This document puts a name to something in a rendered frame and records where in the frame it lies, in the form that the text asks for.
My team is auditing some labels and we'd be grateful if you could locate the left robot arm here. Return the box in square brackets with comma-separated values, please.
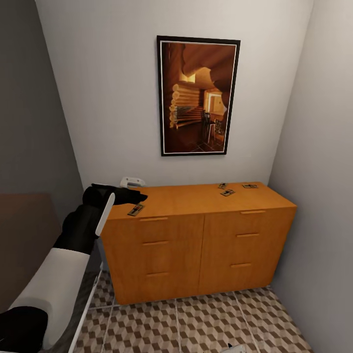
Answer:
[0, 176, 148, 353]

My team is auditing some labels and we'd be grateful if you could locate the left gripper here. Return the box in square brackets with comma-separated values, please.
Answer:
[118, 188, 148, 205]

